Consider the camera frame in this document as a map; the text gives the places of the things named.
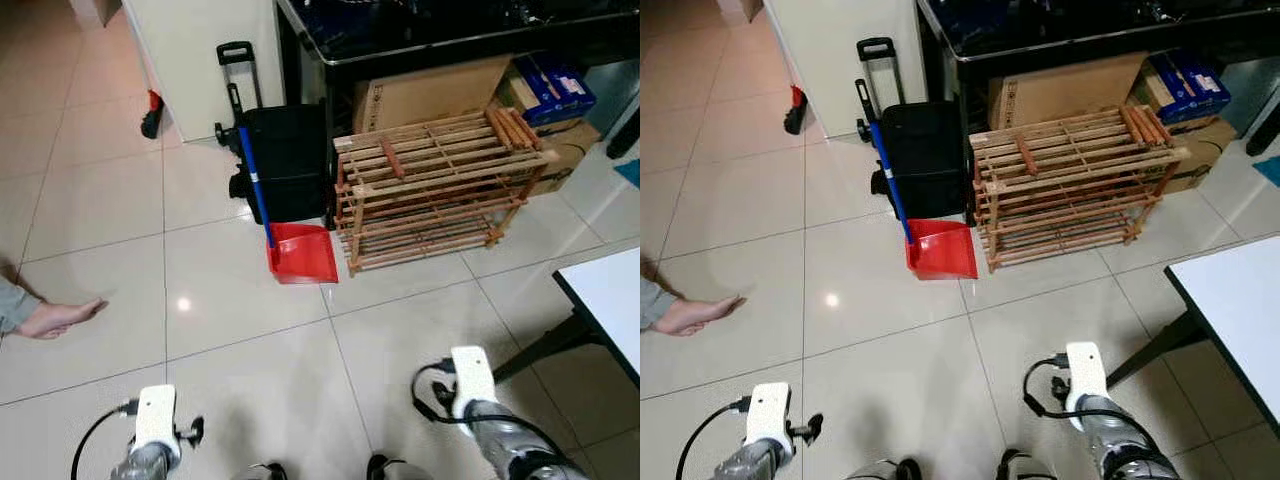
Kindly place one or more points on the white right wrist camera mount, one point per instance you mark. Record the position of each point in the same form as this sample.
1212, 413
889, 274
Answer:
473, 375
1085, 370

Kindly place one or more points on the large brown cardboard box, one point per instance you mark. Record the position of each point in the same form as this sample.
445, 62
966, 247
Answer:
1062, 90
430, 95

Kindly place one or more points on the red and black tool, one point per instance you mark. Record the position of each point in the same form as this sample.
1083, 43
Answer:
795, 114
152, 118

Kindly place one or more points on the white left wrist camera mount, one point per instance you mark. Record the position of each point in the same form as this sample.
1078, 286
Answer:
768, 410
156, 412

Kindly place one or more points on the white table black legs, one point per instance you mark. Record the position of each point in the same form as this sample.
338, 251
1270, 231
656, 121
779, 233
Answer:
610, 300
1240, 300

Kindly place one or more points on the black glass-top table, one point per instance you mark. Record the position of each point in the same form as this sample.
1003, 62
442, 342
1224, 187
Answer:
450, 20
1100, 20

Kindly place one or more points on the small brown cardboard box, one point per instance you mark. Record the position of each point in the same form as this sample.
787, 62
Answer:
1210, 145
572, 145

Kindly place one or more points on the wooden slatted shoe rack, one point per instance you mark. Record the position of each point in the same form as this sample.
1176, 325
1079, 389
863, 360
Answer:
430, 150
1062, 148

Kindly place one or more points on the black furniture leg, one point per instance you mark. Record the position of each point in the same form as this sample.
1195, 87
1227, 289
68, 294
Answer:
625, 135
1264, 130

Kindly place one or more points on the blue printed box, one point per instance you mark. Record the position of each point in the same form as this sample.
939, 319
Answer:
557, 88
1190, 85

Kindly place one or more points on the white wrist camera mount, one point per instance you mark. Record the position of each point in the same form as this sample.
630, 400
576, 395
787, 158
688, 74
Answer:
768, 410
156, 412
473, 375
1085, 370

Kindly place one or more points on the person's bare foot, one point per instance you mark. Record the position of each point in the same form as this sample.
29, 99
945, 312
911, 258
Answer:
62, 318
700, 315

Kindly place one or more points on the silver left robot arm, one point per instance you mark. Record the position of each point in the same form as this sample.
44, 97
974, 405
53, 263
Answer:
760, 466
148, 465

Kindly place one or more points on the black trolley suitcase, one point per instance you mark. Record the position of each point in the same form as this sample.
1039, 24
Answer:
925, 150
288, 150

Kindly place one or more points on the robot left leg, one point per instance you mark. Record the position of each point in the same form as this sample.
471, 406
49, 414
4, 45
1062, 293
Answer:
262, 472
890, 470

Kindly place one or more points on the person's leg grey trousers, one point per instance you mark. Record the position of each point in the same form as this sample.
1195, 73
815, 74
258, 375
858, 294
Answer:
14, 305
655, 303

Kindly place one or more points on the teal cloth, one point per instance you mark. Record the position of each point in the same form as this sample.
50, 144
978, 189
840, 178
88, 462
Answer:
1270, 171
630, 173

